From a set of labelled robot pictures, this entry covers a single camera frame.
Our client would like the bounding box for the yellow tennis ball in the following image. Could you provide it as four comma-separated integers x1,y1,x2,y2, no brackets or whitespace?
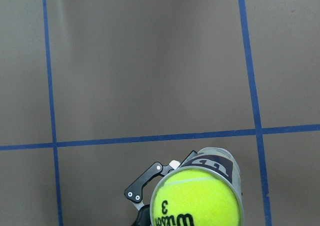
150,170,241,226

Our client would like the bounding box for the white tennis ball can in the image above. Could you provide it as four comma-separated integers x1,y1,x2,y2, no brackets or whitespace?
150,147,244,226

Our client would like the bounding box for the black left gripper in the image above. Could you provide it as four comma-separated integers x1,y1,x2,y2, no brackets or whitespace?
124,150,197,226

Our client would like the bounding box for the blue tape grid line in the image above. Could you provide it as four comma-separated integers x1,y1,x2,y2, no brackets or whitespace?
42,0,64,226
0,124,320,151
238,0,272,226

